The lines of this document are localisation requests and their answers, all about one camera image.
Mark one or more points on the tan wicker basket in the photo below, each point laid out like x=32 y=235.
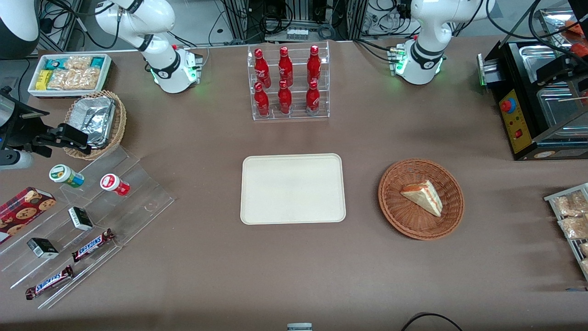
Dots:
x=120 y=119

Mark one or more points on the steel food pan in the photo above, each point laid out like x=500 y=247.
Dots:
x=556 y=110
x=533 y=55

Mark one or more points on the aluminium equipment frame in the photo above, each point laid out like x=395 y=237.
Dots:
x=303 y=9

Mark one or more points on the teal snack packet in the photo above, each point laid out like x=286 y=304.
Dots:
x=55 y=63

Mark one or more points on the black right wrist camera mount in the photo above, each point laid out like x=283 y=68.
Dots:
x=20 y=117

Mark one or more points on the clear bag of crackers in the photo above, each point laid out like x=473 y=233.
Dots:
x=78 y=62
x=76 y=79

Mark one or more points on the green lid snack cup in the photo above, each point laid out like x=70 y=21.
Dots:
x=64 y=175

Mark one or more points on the silver foil packet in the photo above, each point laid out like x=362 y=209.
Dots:
x=94 y=117

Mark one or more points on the clear acrylic stepped display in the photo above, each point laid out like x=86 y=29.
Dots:
x=133 y=184

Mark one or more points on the white power strip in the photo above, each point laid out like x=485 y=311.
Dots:
x=297 y=33

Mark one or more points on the grey device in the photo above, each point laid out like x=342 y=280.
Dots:
x=299 y=327

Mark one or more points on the white rectangular snack bin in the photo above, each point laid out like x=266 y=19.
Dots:
x=108 y=69

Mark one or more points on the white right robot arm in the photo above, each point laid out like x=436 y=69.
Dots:
x=138 y=23

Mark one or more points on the tray of packaged snacks right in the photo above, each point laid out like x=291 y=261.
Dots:
x=574 y=250

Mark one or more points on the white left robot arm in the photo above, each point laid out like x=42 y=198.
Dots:
x=425 y=27

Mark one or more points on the small black box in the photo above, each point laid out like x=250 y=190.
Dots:
x=42 y=248
x=81 y=219

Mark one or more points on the clear acrylic bottle rack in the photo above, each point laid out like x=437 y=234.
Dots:
x=296 y=112

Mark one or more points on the brown wicker basket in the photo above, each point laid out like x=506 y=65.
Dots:
x=404 y=220

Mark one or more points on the snickers chocolate bar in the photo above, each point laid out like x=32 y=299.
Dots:
x=92 y=245
x=49 y=282

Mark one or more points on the red soda bottle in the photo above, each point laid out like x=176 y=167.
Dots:
x=285 y=66
x=262 y=69
x=285 y=99
x=313 y=98
x=313 y=65
x=261 y=101

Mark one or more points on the cream plastic tray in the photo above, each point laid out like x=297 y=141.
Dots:
x=293 y=189

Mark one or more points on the red emergency stop button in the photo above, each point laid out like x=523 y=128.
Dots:
x=507 y=105

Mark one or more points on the black food warmer machine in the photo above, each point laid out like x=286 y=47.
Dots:
x=521 y=124

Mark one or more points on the red lid snack cup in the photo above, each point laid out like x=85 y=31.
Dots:
x=112 y=183

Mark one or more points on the red cookie box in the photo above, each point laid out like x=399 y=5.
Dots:
x=23 y=211

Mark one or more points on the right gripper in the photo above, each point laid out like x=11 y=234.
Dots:
x=24 y=129

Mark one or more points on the clear bag of pastry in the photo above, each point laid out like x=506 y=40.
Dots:
x=569 y=204
x=574 y=227

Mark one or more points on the triangle sandwich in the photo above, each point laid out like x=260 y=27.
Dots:
x=425 y=195

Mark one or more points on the yellow snack packet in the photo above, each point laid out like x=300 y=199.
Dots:
x=44 y=80

